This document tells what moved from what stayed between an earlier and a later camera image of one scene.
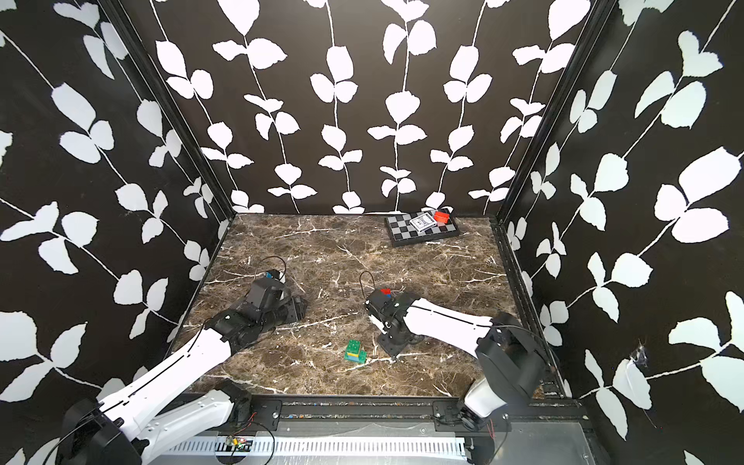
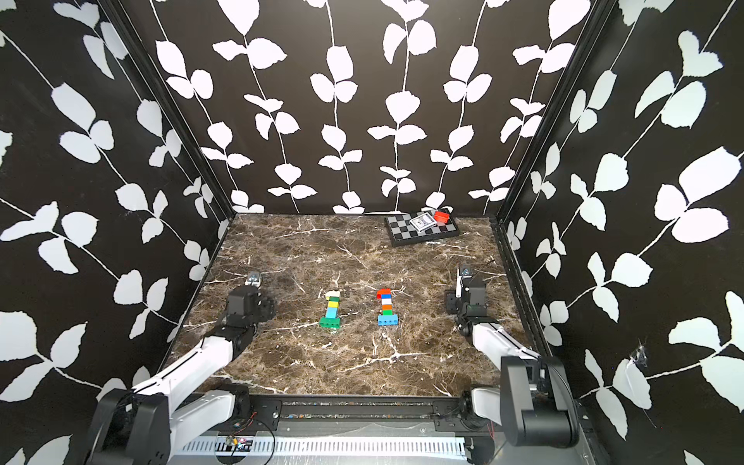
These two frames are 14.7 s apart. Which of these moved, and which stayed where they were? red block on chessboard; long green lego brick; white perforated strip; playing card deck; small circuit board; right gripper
Moved: right gripper; long green lego brick
Stayed: white perforated strip; playing card deck; red block on chessboard; small circuit board
